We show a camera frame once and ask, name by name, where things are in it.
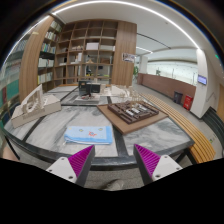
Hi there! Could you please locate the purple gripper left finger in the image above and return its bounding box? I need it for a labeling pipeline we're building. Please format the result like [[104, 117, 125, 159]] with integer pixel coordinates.
[[47, 145, 95, 187]]

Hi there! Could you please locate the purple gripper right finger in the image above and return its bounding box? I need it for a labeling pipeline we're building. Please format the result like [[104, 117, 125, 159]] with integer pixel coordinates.
[[133, 144, 182, 185]]

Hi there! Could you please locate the light blue folded towel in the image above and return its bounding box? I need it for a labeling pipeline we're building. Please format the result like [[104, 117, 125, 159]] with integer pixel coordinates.
[[64, 126, 113, 145]]

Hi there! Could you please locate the grey shoe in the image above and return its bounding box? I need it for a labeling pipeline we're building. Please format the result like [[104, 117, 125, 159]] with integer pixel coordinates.
[[105, 179, 124, 191]]

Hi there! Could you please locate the wooden slatted bench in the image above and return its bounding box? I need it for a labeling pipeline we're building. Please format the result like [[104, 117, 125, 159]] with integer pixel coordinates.
[[142, 94, 215, 163]]

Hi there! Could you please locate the brown architectural model board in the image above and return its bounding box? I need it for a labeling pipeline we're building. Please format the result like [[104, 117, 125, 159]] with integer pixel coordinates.
[[98, 101, 168, 134]]

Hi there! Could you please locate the black bin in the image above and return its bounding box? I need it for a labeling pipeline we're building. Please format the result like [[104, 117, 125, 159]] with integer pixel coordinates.
[[173, 91, 183, 104]]

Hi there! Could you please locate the red bin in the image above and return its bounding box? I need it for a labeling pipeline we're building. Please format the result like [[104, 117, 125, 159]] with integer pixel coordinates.
[[183, 95, 193, 110]]

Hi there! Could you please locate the white architectural building model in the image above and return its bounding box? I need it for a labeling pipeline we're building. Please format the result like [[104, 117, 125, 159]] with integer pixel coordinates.
[[11, 85, 61, 128]]

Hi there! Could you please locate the black model on table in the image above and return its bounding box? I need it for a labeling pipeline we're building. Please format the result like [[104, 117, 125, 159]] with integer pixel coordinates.
[[78, 80, 101, 96]]

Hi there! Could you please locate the side bookshelf with books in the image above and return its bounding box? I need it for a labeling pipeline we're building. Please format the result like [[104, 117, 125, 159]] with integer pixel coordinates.
[[19, 16, 63, 100]]

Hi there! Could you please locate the white skeletal frame model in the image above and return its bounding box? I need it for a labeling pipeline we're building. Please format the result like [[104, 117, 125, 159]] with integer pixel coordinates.
[[119, 86, 142, 102]]

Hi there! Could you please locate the wall mounted screen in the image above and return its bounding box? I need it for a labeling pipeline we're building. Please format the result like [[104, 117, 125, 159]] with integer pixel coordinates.
[[198, 75, 207, 85]]

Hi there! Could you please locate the wooden bookshelf wall unit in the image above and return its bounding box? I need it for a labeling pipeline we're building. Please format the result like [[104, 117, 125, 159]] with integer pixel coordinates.
[[54, 19, 137, 86]]

